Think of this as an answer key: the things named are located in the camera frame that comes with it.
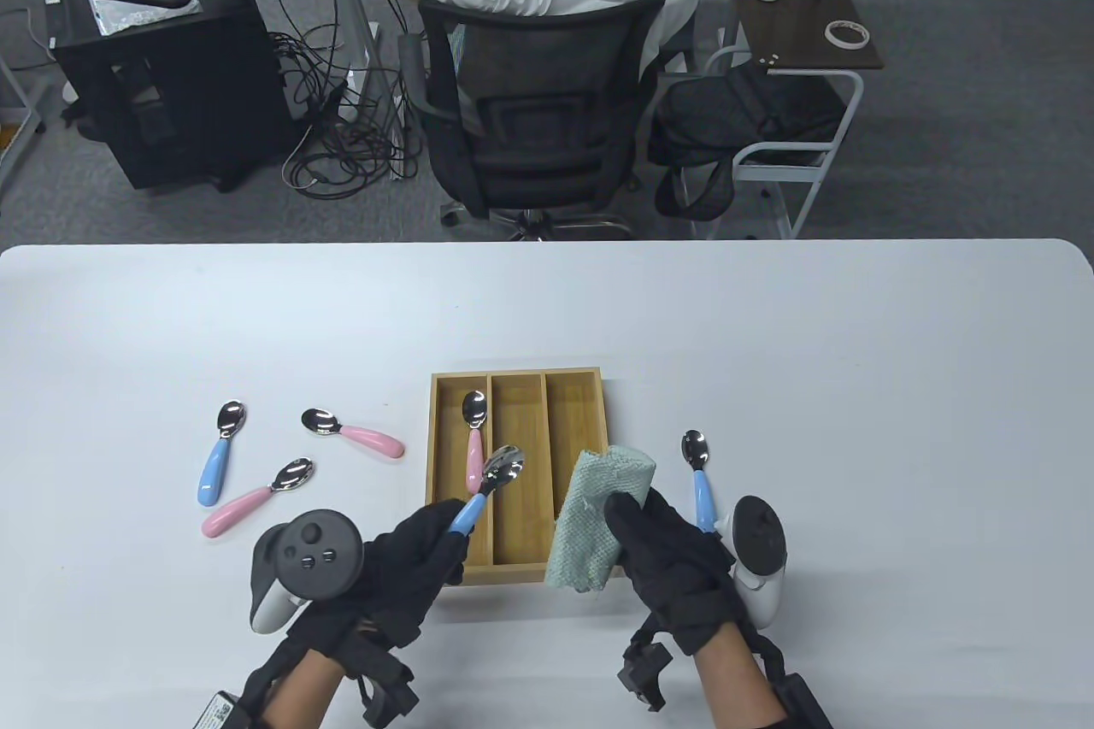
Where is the person's left hand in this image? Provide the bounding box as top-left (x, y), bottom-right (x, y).
top-left (286, 498), bottom-right (471, 661)

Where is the person's right hand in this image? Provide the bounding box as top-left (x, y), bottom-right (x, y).
top-left (604, 488), bottom-right (744, 657)

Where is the blue handle baby spoon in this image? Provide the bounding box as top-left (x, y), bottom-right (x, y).
top-left (449, 445), bottom-right (525, 538)
top-left (681, 430), bottom-right (717, 533)
top-left (197, 401), bottom-right (249, 507)

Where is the black and white controller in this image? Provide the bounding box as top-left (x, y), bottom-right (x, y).
top-left (716, 496), bottom-right (789, 627)
top-left (250, 511), bottom-right (366, 634)

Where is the green fish scale cleaning cloth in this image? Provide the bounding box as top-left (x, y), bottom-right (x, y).
top-left (545, 445), bottom-right (657, 596)

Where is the pink handle baby spoon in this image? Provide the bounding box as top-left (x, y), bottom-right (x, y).
top-left (201, 457), bottom-right (315, 540)
top-left (462, 391), bottom-right (490, 497)
top-left (301, 408), bottom-right (405, 461)

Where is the person's right forearm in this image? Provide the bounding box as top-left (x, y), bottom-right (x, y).
top-left (688, 622), bottom-right (787, 729)

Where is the person's left forearm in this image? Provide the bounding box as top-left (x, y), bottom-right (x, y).
top-left (261, 650), bottom-right (351, 729)

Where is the bamboo cutlery tray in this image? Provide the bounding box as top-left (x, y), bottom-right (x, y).
top-left (421, 367), bottom-right (623, 589)

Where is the black mesh office chair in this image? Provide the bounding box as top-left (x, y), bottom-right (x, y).
top-left (397, 0), bottom-right (697, 241)

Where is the black bag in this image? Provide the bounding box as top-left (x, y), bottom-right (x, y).
top-left (647, 62), bottom-right (847, 221)

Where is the black cabinet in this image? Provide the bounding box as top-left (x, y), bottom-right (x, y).
top-left (51, 0), bottom-right (296, 193)

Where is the silver foil bag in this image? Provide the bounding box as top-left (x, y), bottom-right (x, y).
top-left (88, 0), bottom-right (204, 38)

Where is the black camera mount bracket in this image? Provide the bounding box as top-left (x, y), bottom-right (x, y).
top-left (359, 652), bottom-right (420, 726)
top-left (617, 626), bottom-right (676, 713)

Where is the tangle of black cables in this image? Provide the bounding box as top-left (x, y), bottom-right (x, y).
top-left (231, 0), bottom-right (420, 196)

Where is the brown side table white frame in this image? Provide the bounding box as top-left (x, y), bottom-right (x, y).
top-left (688, 0), bottom-right (885, 241)

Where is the white metal frame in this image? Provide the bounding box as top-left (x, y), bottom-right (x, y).
top-left (0, 54), bottom-right (48, 191)

